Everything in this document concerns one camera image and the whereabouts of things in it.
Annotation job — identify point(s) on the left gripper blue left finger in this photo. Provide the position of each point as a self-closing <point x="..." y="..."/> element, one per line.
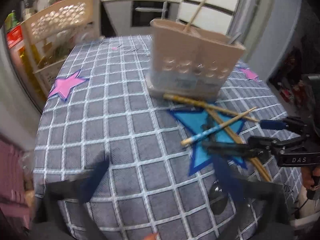
<point x="89" y="185"/>

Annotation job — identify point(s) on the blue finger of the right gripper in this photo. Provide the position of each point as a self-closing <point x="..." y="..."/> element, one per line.
<point x="273" y="124"/>
<point x="226" y="149"/>

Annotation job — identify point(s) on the beige flower-cutout trolley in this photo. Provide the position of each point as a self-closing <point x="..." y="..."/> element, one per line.
<point x="52" y="33"/>

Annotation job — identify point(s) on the white refrigerator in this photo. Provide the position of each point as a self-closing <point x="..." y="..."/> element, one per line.
<point x="215" y="15"/>

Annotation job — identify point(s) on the yellow patterned chopstick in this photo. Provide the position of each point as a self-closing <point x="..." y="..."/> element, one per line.
<point x="198" y="103"/>

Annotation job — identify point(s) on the pink plastic stool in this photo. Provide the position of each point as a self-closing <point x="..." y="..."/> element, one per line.
<point x="16" y="201"/>

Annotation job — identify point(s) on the dark spoon with round bowl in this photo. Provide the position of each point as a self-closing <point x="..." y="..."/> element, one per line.
<point x="218" y="198"/>

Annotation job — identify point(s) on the black built-in oven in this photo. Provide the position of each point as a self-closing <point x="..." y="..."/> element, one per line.
<point x="143" y="12"/>

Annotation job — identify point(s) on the beige plastic utensil holder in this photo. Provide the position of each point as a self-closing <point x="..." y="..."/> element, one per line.
<point x="190" y="61"/>

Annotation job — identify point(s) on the person's right hand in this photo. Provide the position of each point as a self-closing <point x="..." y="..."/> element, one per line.
<point x="307" y="174"/>

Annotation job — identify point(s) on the plain bamboo chopstick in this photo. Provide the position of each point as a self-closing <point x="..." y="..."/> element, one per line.
<point x="255" y="161"/>
<point x="188" y="25"/>

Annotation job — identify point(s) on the grey checkered star tablecloth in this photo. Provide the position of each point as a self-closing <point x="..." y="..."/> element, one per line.
<point x="148" y="188"/>

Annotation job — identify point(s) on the blue patterned chopstick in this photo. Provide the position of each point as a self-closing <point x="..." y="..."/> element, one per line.
<point x="206" y="133"/>

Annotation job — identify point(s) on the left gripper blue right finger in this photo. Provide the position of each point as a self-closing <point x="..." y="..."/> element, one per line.
<point x="228" y="182"/>

